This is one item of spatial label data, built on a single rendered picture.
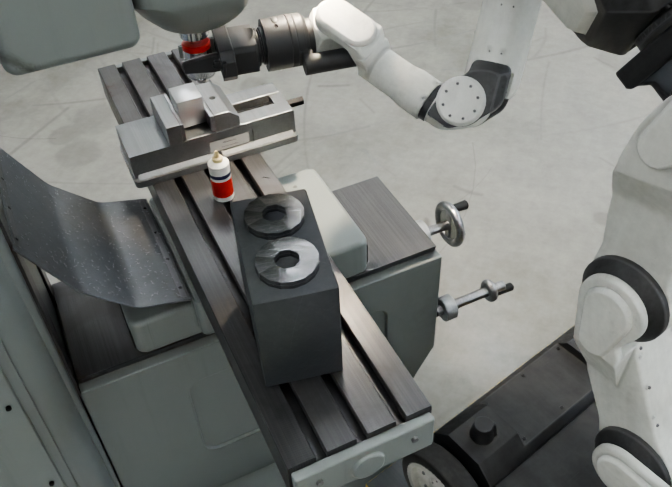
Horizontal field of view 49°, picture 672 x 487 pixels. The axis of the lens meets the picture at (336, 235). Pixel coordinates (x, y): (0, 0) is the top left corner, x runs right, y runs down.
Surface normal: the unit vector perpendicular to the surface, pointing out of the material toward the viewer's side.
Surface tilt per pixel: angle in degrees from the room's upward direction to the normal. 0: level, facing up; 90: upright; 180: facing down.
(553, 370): 0
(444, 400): 0
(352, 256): 90
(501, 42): 55
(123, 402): 90
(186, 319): 90
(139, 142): 0
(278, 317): 90
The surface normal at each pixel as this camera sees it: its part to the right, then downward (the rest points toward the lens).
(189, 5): 0.42, 0.80
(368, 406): -0.04, -0.73
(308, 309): 0.24, 0.66
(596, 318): -0.79, 0.44
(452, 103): -0.29, 0.12
